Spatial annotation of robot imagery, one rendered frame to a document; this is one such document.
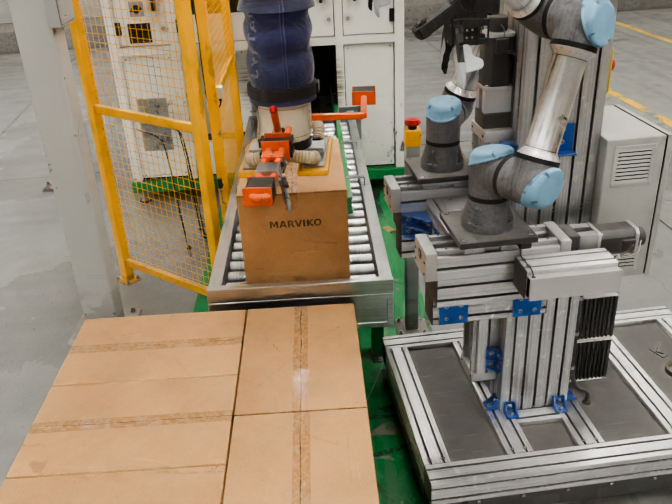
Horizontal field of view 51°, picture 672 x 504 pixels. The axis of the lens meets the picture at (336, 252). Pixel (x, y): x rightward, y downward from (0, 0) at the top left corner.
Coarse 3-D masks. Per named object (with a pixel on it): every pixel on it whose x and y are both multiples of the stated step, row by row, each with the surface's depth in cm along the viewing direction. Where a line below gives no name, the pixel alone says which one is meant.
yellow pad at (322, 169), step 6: (312, 138) 244; (318, 138) 243; (324, 138) 251; (330, 138) 252; (330, 144) 247; (312, 150) 232; (324, 150) 239; (330, 150) 241; (324, 156) 234; (330, 156) 238; (324, 162) 230; (300, 168) 226; (306, 168) 226; (312, 168) 226; (318, 168) 226; (324, 168) 225; (300, 174) 225; (306, 174) 225; (312, 174) 225; (318, 174) 225; (324, 174) 225
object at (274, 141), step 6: (288, 132) 215; (264, 138) 214; (270, 138) 214; (276, 138) 214; (282, 138) 214; (288, 138) 213; (264, 144) 208; (270, 144) 208; (276, 144) 208; (282, 144) 208; (288, 144) 208; (264, 150) 209; (276, 150) 209; (288, 150) 209; (294, 150) 216; (288, 156) 210
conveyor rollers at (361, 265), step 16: (256, 128) 463; (352, 160) 400; (352, 192) 360; (352, 224) 328; (240, 240) 319; (352, 240) 312; (368, 240) 312; (240, 256) 303; (352, 256) 296; (368, 256) 296; (240, 272) 288; (352, 272) 287; (368, 272) 288
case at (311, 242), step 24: (336, 144) 301; (288, 168) 278; (336, 168) 276; (240, 192) 258; (288, 192) 256; (312, 192) 256; (336, 192) 256; (240, 216) 259; (264, 216) 259; (288, 216) 260; (312, 216) 260; (336, 216) 261; (264, 240) 264; (288, 240) 264; (312, 240) 265; (336, 240) 265; (264, 264) 268; (288, 264) 269; (312, 264) 269; (336, 264) 270
